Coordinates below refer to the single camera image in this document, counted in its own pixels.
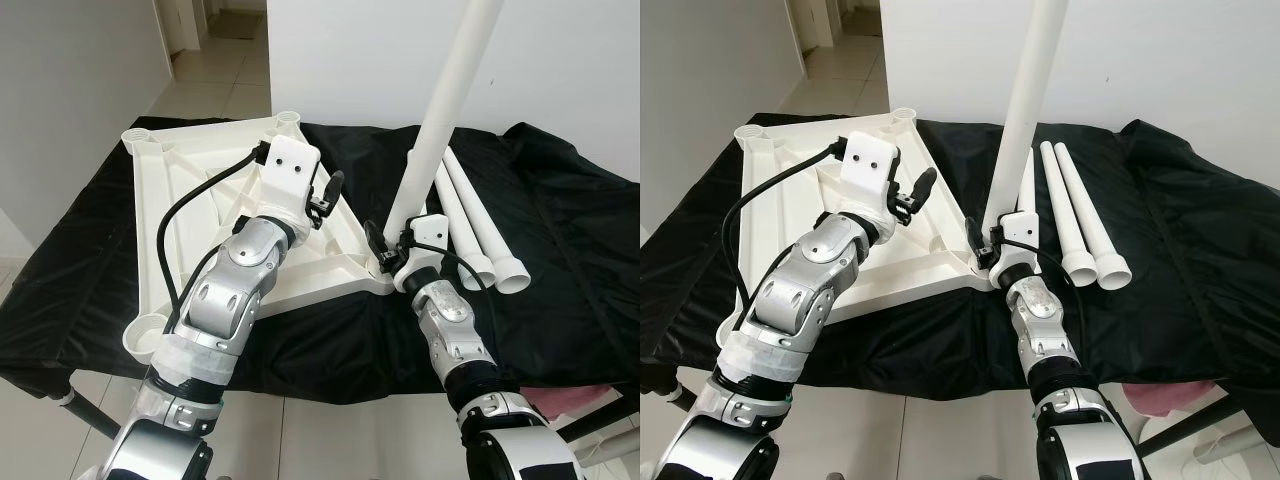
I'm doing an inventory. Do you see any white plastic table top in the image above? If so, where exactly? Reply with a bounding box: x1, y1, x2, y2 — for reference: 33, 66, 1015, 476
120, 108, 401, 363
733, 105, 1001, 346

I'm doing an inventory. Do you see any black cloth cover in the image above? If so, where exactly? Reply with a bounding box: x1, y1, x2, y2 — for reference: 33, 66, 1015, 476
640, 112, 1280, 461
0, 115, 641, 406

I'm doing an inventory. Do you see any pink cloth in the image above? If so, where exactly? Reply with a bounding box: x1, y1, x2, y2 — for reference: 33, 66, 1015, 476
1120, 378, 1226, 419
525, 385, 616, 421

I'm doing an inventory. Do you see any black metal stand leg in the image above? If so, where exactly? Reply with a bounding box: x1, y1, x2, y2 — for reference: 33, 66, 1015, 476
550, 395, 641, 451
55, 385, 126, 441
1140, 385, 1280, 461
660, 380, 706, 416

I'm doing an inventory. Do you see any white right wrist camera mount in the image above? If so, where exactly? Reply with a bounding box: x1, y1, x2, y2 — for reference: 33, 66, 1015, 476
995, 210, 1043, 281
393, 213, 453, 293

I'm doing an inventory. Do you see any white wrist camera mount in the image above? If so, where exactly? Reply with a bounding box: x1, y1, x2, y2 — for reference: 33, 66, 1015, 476
840, 130, 906, 216
393, 213, 453, 293
995, 210, 1043, 281
255, 138, 323, 229

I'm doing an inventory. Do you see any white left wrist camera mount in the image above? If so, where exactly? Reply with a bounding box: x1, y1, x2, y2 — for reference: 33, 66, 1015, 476
840, 130, 906, 216
255, 138, 323, 229

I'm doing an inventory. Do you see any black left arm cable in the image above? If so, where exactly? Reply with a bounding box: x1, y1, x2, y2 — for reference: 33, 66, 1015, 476
155, 145, 269, 321
720, 143, 849, 311

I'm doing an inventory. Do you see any white door frame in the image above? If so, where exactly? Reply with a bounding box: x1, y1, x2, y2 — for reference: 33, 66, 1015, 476
153, 0, 213, 56
785, 0, 836, 51

